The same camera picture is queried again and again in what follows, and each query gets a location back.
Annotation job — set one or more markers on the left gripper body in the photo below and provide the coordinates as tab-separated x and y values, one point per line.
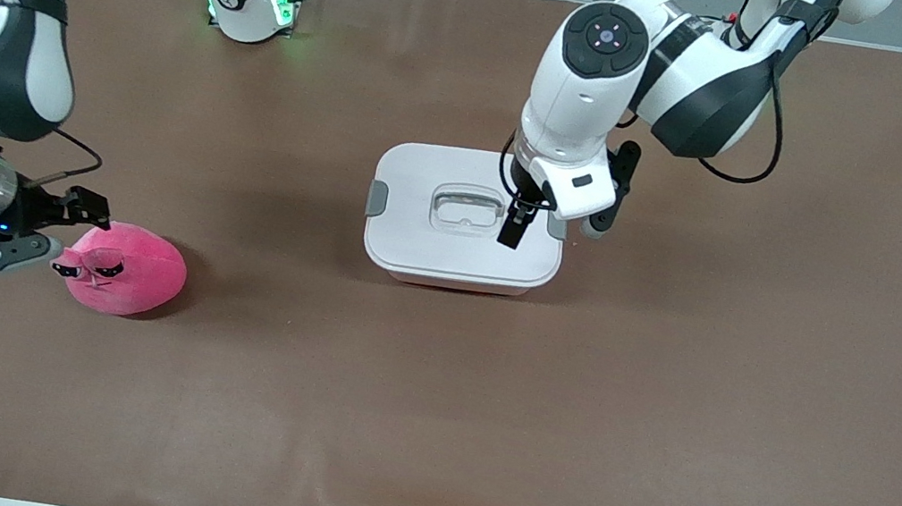
523	195

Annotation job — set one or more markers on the grey lid latch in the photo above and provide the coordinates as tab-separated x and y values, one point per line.
377	198
559	229

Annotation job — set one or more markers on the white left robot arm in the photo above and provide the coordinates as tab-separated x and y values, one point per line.
585	93

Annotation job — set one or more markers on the brown table mat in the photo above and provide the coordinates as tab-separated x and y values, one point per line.
424	421

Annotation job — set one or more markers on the pink plush toy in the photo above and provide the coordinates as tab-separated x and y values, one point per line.
139	276

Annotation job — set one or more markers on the pink translucent storage box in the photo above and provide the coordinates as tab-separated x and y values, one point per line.
455	284

